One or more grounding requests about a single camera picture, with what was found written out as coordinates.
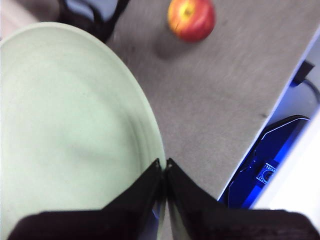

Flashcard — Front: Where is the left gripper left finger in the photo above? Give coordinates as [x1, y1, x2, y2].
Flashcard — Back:
[7, 157, 165, 240]

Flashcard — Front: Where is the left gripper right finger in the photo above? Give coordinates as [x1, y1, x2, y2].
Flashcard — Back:
[165, 157, 320, 240]

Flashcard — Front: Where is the green plate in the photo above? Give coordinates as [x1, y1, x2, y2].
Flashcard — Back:
[0, 21, 166, 240]

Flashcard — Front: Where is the red apple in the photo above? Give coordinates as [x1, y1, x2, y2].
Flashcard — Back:
[166, 0, 216, 43]

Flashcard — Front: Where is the black plate rack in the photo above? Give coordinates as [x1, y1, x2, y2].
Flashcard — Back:
[57, 0, 131, 43]

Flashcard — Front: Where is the black cable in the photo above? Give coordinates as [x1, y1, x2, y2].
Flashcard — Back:
[291, 59, 320, 101]

